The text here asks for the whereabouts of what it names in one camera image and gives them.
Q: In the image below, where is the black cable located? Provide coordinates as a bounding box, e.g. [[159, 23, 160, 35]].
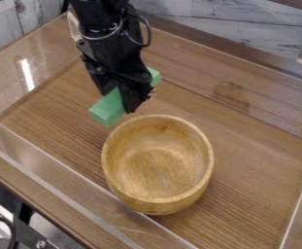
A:
[[0, 215, 19, 249]]

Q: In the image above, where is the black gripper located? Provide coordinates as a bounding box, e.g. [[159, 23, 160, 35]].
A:
[[76, 18, 154, 114]]

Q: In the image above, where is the brown wooden bowl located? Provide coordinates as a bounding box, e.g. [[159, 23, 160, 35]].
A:
[[102, 114, 216, 216]]

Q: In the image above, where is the black metal table leg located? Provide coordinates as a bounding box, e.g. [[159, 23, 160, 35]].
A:
[[14, 203, 59, 249]]

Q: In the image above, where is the green rectangular block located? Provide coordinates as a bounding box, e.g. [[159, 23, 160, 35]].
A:
[[88, 66, 162, 126]]

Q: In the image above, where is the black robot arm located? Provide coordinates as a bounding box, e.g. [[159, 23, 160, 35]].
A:
[[70, 0, 154, 113]]

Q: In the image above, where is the clear acrylic corner bracket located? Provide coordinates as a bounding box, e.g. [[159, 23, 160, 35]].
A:
[[67, 12, 82, 42]]

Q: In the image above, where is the clear acrylic barrier wall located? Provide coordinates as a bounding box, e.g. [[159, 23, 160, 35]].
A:
[[0, 18, 302, 249]]

